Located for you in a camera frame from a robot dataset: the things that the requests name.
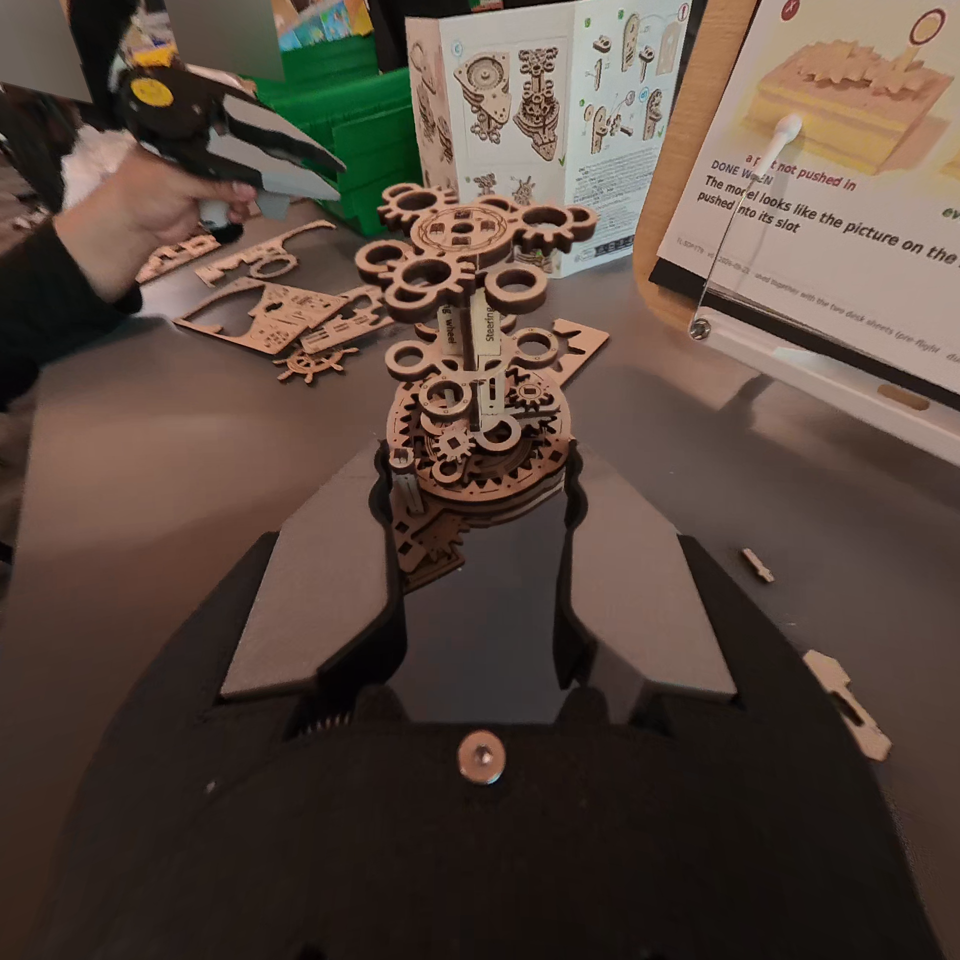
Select person's left hand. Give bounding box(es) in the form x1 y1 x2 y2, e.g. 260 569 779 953
56 146 260 305

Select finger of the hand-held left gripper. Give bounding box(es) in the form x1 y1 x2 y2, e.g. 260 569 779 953
223 96 348 177
208 141 344 222

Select colourful picture book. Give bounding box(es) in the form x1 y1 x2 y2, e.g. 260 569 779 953
270 0 376 54

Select jagged wooden sheet strip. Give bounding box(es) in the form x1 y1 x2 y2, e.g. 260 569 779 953
551 318 610 385

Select printed instruction sheets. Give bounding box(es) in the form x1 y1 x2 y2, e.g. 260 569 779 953
648 0 960 412

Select instruction sheet on wooden stand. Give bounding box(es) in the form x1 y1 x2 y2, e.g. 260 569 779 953
633 0 960 481

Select notched wooden bar piece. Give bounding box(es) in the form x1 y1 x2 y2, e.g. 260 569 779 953
802 648 894 762

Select folded instruction leaflet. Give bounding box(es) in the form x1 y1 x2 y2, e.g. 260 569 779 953
405 0 691 260

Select green plastic bin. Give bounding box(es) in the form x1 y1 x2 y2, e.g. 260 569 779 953
243 33 423 235

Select wooden gear model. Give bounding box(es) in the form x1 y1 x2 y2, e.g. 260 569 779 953
354 183 601 594

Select wooden ship wheel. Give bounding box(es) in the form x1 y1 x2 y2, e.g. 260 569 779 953
273 346 360 385

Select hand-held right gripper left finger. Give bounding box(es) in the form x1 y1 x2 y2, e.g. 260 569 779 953
217 442 410 702

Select wooden sheet with arch parts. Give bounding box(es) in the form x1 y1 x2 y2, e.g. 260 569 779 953
174 276 350 355

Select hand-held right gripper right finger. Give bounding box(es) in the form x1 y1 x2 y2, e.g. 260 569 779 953
553 450 740 705

